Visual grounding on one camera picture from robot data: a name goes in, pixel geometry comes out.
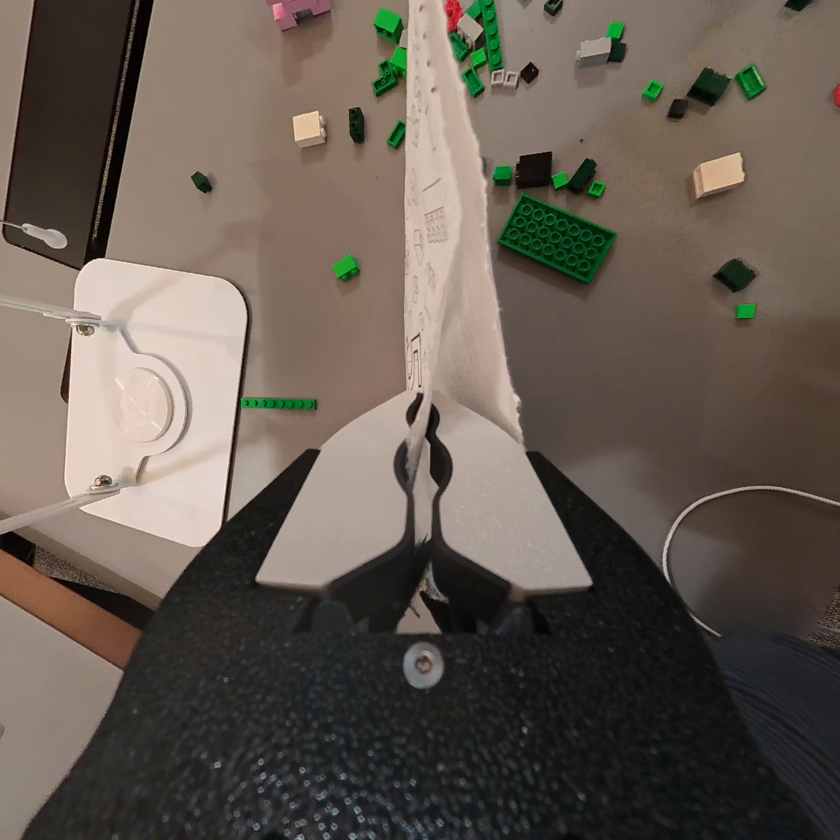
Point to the small green hollow tile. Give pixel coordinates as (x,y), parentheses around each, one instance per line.
(652,90)

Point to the black rectangular panel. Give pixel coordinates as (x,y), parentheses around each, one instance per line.
(72,131)

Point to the black square brick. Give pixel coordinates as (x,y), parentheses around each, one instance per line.
(533,170)

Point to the large cream brick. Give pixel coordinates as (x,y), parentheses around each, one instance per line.
(718,176)

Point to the white table with wooden edge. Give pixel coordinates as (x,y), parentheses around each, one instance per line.
(59,604)

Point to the dark green long brick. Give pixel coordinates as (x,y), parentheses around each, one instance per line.
(582,176)

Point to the green two-stud brick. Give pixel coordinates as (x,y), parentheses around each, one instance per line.
(346,268)

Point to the person's torso in ribbed sweater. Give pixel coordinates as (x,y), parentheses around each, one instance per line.
(787,728)

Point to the small black brick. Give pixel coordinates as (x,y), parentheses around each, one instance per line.
(678,108)

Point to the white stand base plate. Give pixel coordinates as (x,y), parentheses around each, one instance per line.
(203,341)

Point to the grey desk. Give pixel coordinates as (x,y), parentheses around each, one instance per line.
(275,216)

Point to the dark green slope brick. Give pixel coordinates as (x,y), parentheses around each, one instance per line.
(735,274)

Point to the grey tall brick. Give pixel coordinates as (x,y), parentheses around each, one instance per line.
(594,51)

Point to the white square brick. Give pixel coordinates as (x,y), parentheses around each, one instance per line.
(310,129)

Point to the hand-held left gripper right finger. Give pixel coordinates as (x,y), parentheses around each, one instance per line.
(512,518)

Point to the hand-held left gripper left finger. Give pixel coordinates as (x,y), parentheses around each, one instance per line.
(341,512)

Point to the pink brick assembly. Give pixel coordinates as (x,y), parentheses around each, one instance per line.
(298,10)

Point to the small dark green brick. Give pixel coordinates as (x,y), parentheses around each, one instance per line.
(201,182)

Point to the large green studded plate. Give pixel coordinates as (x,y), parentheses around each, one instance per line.
(556,237)

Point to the long green plate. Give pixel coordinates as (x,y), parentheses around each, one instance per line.
(278,404)
(491,33)

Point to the dark green tall brick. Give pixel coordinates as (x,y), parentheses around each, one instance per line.
(356,124)

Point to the white paper bag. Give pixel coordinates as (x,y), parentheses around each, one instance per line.
(459,295)

